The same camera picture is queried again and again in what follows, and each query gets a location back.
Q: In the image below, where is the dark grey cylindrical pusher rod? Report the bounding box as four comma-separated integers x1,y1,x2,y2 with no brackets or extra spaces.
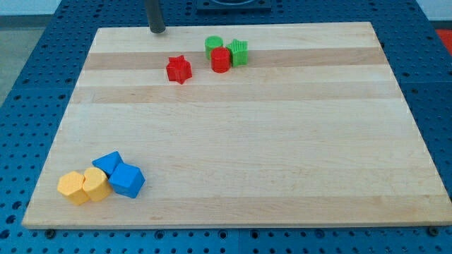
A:
143,0,166,34

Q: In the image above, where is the red star block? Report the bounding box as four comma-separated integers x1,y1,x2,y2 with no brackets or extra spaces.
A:
166,55,192,85

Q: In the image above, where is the green star block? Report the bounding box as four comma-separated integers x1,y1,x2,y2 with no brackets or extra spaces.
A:
226,39,248,67

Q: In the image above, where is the green cylinder block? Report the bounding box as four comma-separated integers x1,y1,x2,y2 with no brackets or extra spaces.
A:
204,35,223,60

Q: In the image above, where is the red cylinder block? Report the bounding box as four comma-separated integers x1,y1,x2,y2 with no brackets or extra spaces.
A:
210,47,230,73

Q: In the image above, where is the blue triangular block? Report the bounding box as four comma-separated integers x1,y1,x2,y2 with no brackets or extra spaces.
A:
92,151,123,177

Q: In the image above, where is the blue cube block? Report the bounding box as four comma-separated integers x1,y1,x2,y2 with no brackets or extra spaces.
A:
109,163,145,198

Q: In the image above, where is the yellow cylinder block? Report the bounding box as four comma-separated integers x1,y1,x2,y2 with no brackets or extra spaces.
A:
83,167,113,202

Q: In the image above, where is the yellow hexagon block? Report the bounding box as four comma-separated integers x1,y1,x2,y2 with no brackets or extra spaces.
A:
57,171,90,205

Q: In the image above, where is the light wooden board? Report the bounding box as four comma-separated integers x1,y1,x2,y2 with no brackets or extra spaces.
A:
23,22,451,229

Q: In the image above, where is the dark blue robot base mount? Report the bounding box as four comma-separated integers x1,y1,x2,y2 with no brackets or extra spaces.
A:
195,0,273,12

